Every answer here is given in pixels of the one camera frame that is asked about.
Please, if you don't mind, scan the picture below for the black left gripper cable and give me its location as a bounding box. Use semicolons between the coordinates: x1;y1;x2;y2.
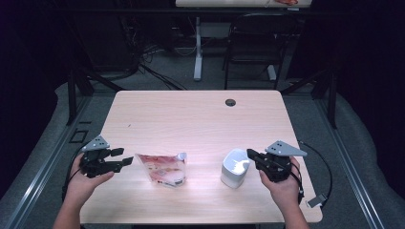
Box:
61;152;84;202

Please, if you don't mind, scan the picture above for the person's right hand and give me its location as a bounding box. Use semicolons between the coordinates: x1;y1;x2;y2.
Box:
258;156;304;210

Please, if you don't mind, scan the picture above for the person's left hand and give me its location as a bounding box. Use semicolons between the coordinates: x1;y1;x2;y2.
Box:
65;152;115;208

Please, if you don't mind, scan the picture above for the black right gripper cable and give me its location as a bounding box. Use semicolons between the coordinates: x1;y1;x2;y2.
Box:
289;140;332;206

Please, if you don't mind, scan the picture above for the black metal stand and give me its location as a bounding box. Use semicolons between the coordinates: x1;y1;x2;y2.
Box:
65;63;126;127
280;68;338;130

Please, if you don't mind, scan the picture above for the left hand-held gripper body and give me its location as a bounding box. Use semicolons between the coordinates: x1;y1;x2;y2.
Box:
79;135;123;179

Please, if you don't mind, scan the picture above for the white cup with handle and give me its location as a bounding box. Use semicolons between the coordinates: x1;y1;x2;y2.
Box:
220;148;251;189

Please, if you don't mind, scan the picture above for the red white spouted refill pouch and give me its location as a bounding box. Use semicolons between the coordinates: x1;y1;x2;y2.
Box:
135;152;188;188

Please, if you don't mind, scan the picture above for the black folding chair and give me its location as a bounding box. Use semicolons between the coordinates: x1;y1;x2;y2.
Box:
223;12;302;91

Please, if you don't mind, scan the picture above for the white desk with metal legs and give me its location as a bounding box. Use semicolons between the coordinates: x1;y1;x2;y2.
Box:
175;0;313;82

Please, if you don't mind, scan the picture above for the bundle of floor cables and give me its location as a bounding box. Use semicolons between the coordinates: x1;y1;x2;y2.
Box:
137;44;189;92

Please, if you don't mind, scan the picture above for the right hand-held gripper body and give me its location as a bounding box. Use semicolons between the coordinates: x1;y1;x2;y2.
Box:
259;140;309;183

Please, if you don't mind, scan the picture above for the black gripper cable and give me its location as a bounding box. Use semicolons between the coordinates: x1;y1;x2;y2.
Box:
289;140;332;206
61;152;84;202

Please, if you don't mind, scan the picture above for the aluminium floor rail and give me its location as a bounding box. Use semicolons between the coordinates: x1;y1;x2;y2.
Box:
313;98;386;229
3;94;94;229

